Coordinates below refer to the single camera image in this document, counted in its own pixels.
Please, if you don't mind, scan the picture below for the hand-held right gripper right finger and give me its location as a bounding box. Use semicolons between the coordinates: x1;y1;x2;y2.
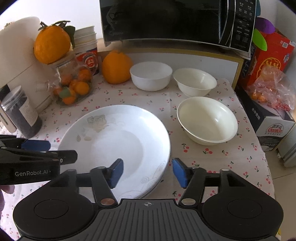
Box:
173;158;247;207

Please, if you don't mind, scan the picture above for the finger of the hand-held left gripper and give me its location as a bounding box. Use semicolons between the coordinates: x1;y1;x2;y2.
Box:
0;136;51;152
0;150;78;166

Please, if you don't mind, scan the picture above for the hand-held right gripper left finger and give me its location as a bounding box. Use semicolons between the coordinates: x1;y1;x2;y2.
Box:
48;159;124;207

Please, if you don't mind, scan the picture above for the white floral plate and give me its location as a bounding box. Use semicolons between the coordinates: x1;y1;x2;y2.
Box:
58;105;171;198

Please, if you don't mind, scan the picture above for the cream flared bowl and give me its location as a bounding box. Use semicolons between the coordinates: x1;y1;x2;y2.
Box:
177;96;238;146
173;68;218;97

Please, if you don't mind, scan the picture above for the round white bowl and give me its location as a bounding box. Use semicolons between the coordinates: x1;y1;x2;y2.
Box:
129;62;173;91

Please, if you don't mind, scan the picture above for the person's left hand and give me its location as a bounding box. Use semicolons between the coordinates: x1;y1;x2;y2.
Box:
0;185;15;216

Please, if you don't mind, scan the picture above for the dark jar with clear lid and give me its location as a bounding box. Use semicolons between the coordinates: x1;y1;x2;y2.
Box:
0;85;43;138

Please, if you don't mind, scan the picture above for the white rounded device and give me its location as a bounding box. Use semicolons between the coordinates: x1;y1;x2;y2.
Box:
0;109;18;133

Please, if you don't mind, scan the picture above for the cherry print tablecloth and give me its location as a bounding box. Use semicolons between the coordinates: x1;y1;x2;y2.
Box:
0;76;275;234

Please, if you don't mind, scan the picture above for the glass jar of small oranges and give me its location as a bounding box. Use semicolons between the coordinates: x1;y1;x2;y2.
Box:
36;52;94;107

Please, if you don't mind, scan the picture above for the white kitchen appliance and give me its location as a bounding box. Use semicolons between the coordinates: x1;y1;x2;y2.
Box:
0;16;55;114

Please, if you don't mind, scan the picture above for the dark water carton box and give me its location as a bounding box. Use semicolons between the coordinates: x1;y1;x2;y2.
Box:
235;85;295;151

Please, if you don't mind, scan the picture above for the large orange with leaves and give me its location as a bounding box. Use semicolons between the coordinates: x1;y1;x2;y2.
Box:
34;20;75;65

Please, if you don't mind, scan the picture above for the stack of paper cups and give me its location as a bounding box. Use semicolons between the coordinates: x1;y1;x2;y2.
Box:
73;26;100;76

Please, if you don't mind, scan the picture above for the grey white refrigerator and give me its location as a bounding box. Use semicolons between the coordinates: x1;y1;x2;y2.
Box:
276;111;296;167

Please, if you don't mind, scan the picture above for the white wood-trimmed stand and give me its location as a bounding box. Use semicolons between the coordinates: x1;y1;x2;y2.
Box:
97;38;245;90

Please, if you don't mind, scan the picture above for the plastic bag of oranges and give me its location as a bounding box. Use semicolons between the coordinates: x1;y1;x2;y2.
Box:
246;65;295;112

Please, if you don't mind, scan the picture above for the red cardboard box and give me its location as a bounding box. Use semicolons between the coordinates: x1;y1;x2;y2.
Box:
238;30;295;93

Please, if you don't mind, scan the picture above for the green plastic toy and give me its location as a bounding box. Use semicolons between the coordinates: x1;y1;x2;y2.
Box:
252;28;267;52

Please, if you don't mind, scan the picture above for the black microwave oven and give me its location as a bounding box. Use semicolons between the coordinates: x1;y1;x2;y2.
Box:
99;0;260;52

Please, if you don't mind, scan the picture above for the purple toy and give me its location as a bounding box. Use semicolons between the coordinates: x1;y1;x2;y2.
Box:
257;17;275;35

